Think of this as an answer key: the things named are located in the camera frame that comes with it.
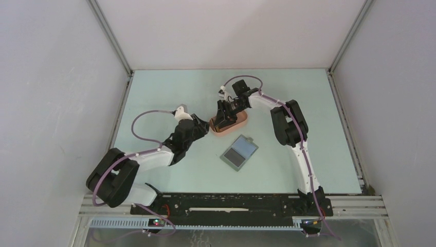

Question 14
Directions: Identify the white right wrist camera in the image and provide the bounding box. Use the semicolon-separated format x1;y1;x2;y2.
218;86;233;102

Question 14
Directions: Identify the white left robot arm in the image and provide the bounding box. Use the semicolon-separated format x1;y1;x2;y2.
86;114;210;214

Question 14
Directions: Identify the aluminium frame rail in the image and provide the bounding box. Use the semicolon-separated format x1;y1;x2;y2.
70;193;397;246

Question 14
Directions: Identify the pink oval tray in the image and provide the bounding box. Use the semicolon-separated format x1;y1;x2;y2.
209;111;248;137

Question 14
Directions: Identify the controller board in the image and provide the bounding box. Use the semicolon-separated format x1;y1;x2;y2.
301;219;322;227
148;219;166;227

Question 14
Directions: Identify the left controller board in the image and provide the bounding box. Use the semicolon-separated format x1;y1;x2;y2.
148;219;166;227

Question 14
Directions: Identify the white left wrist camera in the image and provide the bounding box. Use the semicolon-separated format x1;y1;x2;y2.
173;104;193;121

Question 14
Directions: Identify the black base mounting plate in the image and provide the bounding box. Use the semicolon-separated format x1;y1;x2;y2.
149;192;334;227

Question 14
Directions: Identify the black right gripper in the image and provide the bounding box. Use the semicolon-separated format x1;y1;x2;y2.
214;99;248;129

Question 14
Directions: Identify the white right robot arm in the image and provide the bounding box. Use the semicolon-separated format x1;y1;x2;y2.
210;79;325;215

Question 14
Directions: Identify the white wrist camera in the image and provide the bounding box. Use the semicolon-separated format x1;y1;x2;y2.
173;104;193;121
218;86;233;102

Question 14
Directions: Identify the right controller board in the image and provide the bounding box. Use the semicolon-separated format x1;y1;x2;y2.
301;219;322;227

